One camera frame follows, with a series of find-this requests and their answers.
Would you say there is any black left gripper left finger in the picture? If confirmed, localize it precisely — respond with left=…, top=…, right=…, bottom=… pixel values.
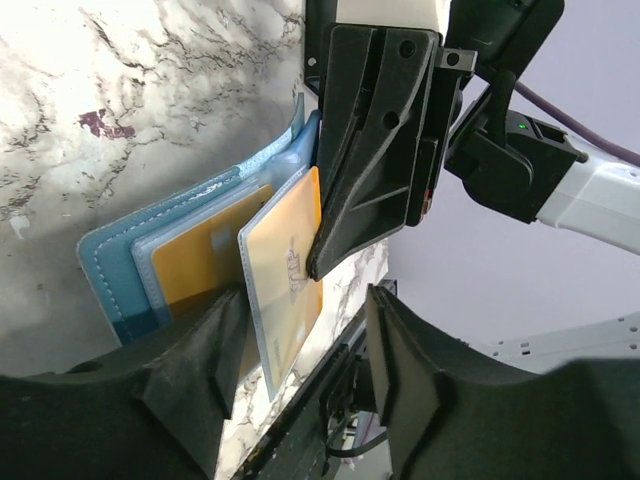
left=1, top=287, right=249, bottom=479

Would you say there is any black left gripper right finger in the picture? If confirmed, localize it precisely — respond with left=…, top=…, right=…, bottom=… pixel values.
left=366, top=286, right=639, bottom=479

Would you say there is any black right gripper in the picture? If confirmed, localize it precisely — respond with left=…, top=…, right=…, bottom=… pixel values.
left=305, top=1, right=476, bottom=280

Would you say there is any blue leather card holder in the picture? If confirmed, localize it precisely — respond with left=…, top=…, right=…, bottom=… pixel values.
left=78, top=94, right=319, bottom=345

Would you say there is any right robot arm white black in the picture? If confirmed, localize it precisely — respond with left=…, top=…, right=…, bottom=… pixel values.
left=304, top=1, right=639, bottom=279

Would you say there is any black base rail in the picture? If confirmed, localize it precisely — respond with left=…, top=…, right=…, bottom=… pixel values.
left=233, top=307, right=388, bottom=480

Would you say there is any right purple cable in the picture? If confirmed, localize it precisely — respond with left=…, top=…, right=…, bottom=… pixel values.
left=514, top=79, right=640, bottom=167

